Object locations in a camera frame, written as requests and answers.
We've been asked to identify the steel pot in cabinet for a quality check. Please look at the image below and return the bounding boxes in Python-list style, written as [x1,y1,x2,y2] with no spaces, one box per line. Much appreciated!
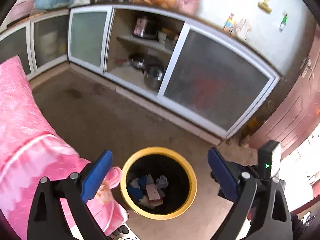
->
[144,66,165,91]

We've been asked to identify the blue glove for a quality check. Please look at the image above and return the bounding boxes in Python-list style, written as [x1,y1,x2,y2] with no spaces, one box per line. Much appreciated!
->
[127,176,147,201]

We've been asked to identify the red wooden door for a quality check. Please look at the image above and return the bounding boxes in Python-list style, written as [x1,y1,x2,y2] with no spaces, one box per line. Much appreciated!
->
[247,25,319,159]

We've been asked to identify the yellow wall brush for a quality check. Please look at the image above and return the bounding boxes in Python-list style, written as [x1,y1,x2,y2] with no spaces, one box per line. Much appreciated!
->
[258,0,272,14]

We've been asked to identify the pink floral tablecloth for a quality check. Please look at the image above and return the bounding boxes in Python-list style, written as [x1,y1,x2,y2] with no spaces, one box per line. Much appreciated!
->
[1,56,128,239]

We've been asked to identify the yellow trash bin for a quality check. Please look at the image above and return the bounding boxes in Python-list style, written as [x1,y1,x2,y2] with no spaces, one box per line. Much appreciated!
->
[120,147,197,220]

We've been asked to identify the pink rice cooker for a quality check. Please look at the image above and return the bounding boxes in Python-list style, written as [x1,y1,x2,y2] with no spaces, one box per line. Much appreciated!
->
[8,0,35,23]

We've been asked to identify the white kitchen cabinet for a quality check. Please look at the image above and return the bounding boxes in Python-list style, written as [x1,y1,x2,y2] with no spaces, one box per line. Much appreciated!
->
[1,4,280,139]

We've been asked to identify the blue plastic basin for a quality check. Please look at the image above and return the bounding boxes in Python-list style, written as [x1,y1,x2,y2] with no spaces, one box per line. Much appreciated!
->
[34,0,75,10]

